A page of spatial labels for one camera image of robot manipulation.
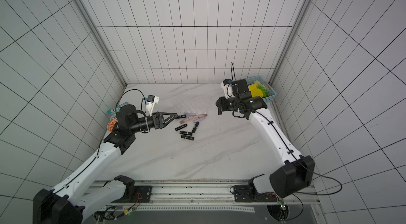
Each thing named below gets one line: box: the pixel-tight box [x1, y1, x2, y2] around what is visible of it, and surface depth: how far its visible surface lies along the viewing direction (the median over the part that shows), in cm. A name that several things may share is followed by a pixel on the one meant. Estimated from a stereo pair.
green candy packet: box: [107, 101, 129, 119], surface depth 105 cm
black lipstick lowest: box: [180, 134, 195, 141], surface depth 92 cm
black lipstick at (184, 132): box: [179, 130, 193, 136], surface depth 94 cm
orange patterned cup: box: [107, 117, 118, 133], surface depth 96 cm
